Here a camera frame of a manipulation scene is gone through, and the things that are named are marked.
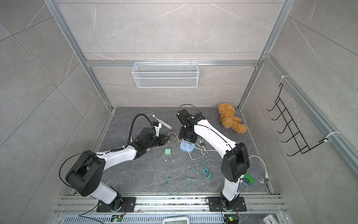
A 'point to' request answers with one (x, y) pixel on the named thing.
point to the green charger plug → (168, 151)
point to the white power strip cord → (266, 176)
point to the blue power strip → (183, 146)
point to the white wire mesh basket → (166, 75)
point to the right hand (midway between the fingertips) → (185, 139)
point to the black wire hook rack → (304, 147)
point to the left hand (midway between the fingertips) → (172, 135)
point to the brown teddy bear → (226, 112)
